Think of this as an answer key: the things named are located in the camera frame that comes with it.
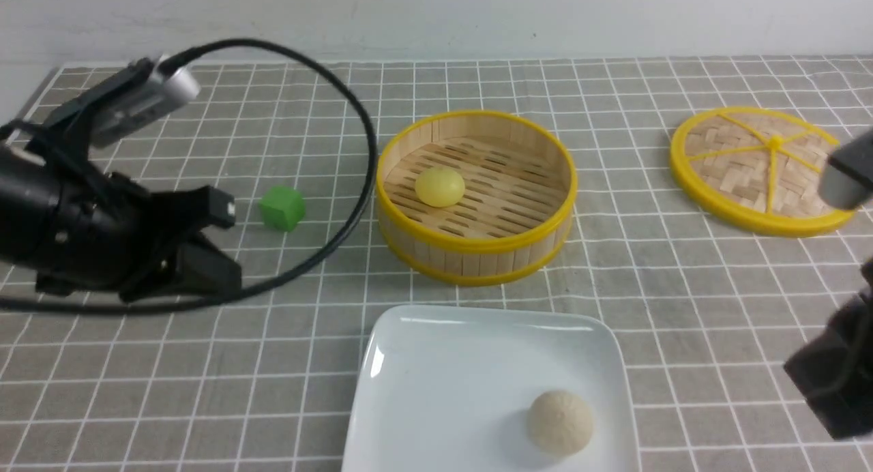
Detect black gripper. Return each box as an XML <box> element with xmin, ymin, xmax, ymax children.
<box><xmin>2</xmin><ymin>121</ymin><xmax>242</xmax><ymax>302</ymax></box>

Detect yellow steamed bun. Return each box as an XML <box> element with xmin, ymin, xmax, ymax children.
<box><xmin>414</xmin><ymin>166</ymin><xmax>467</xmax><ymax>208</ymax></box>

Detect white steamed bun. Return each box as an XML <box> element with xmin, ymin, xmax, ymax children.
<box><xmin>526</xmin><ymin>390</ymin><xmax>595</xmax><ymax>458</ymax></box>

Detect white square plate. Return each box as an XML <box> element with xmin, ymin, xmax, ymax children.
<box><xmin>341</xmin><ymin>305</ymin><xmax>641</xmax><ymax>471</ymax></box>

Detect green cube block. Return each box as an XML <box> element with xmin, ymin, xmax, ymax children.
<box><xmin>258</xmin><ymin>186</ymin><xmax>306</xmax><ymax>233</ymax></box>

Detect grey checkered tablecloth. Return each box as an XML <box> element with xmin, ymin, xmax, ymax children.
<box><xmin>1</xmin><ymin>55</ymin><xmax>871</xmax><ymax>471</ymax></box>

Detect bamboo steamer basket yellow rim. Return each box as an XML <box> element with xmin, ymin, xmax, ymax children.
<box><xmin>374</xmin><ymin>110</ymin><xmax>578</xmax><ymax>286</ymax></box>

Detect bamboo steamer lid yellow rim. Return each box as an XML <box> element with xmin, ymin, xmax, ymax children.
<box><xmin>670</xmin><ymin>106</ymin><xmax>854</xmax><ymax>238</ymax></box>

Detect black camera cable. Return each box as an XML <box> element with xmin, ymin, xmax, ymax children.
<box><xmin>0</xmin><ymin>38</ymin><xmax>380</xmax><ymax>316</ymax></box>

